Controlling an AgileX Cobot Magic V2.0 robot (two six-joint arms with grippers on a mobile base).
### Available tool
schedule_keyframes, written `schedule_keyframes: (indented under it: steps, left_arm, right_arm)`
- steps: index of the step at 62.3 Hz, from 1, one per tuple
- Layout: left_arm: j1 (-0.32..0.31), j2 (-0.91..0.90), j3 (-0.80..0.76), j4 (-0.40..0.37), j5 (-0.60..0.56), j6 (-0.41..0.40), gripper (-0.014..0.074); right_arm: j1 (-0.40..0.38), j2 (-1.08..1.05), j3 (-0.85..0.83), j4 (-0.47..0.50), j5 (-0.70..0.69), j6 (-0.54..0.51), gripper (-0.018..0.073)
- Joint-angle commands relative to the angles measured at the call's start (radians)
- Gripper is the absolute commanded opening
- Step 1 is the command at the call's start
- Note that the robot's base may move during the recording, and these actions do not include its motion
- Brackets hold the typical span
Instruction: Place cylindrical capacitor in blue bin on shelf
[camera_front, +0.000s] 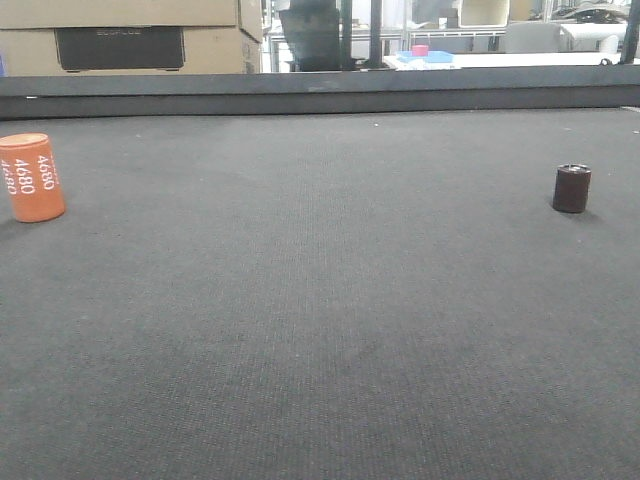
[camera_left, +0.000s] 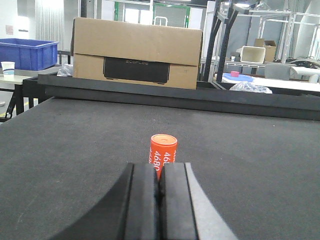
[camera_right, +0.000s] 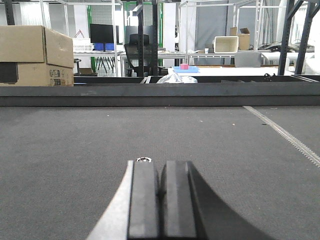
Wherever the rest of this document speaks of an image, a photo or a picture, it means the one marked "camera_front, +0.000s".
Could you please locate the dark brown cylindrical capacitor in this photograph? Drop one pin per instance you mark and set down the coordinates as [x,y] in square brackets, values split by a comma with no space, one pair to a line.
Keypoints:
[571,188]

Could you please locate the black office chair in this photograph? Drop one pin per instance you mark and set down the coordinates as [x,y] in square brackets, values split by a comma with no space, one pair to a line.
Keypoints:
[312,32]

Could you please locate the pink cup on blue tray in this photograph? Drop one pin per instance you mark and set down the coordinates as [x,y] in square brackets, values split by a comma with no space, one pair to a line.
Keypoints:
[420,50]

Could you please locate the blue tray in background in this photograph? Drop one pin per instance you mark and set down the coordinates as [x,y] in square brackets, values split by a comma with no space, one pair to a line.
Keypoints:
[432,57]

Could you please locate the orange cylinder marked 4680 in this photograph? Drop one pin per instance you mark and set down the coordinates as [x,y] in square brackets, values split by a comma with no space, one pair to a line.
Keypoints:
[31,177]

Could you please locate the cardboard box with black panel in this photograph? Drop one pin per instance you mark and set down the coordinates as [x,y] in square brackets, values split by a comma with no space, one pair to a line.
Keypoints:
[60,38]

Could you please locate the dark grey table edge rail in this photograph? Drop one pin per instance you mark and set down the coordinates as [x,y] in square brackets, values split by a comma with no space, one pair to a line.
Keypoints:
[381,91]

